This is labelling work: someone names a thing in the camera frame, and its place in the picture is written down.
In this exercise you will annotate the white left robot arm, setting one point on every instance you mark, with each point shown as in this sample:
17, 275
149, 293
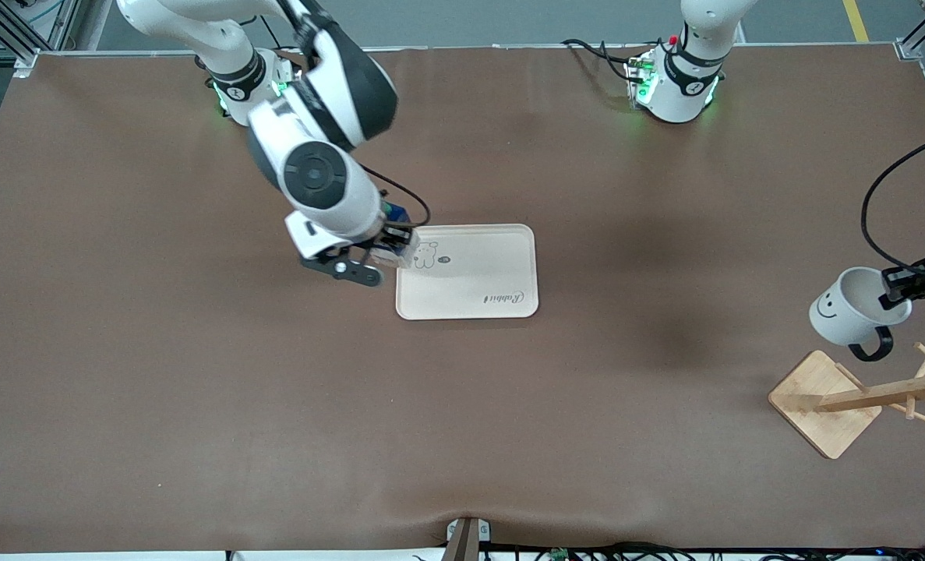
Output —
684, 86

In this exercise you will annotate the beige plastic tray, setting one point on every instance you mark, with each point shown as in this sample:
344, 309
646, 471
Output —
478, 280

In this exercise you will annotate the wooden cup rack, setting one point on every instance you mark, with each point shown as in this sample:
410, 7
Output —
820, 401

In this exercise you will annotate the blue milk carton green cap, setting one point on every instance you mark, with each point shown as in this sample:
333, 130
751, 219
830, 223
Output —
397, 213

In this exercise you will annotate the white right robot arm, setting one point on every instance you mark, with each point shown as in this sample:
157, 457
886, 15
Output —
322, 171

